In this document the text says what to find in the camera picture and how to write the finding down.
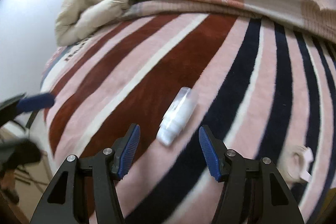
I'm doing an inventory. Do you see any white translucent bottle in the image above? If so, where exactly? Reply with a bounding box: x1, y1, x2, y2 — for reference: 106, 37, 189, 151
156, 87, 198, 147

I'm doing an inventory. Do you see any cream fleece blanket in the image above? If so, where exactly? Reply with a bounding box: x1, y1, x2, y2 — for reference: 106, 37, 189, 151
55, 0, 130, 47

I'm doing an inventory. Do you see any striped pink fleece blanket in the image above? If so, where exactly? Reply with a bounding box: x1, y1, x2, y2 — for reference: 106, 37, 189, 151
42, 13, 335, 223

